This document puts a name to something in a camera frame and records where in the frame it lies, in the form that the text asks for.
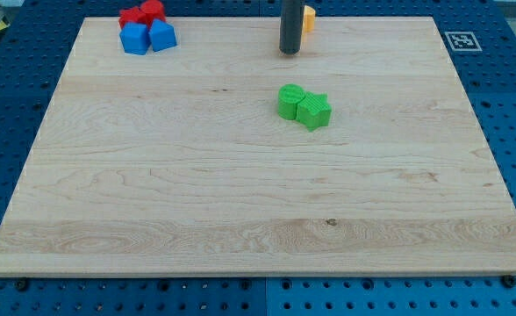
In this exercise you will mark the green circle block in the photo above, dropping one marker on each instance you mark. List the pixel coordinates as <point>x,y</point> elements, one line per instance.
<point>289,96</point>

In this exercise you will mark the green star block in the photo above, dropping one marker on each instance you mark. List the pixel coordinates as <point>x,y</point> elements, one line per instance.
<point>314,111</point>

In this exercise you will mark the red circle block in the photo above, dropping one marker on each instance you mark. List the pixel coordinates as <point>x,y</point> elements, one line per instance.
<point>153,10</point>

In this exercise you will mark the red star block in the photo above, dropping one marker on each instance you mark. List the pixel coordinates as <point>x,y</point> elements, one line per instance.
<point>132,15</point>

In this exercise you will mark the wooden board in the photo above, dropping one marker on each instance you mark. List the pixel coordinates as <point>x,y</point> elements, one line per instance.
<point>177,164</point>

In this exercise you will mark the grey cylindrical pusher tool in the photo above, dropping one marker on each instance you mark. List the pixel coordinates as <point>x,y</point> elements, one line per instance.
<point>291,26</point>

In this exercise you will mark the yellow block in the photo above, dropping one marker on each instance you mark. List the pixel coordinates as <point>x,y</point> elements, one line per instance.
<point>309,19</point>

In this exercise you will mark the blue cube block right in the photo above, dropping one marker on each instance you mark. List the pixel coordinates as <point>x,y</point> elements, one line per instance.
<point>162,35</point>

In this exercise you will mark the blue cube block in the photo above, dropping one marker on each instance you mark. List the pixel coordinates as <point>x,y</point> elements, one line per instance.
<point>162,35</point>
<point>135,38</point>

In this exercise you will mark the blue cube block left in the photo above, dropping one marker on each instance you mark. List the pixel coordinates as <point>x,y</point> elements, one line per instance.
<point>135,38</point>

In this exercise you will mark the white fiducial marker tag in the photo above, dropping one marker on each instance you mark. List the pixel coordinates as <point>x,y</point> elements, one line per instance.
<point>461,41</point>

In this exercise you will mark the black bolt left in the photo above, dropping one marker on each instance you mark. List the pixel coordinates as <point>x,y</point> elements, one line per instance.
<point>21,284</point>

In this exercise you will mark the black bolt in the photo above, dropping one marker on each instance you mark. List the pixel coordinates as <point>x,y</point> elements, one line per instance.
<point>21,284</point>
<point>508,281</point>

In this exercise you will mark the black bolt right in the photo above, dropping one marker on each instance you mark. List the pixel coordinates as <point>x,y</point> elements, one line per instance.
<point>508,281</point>

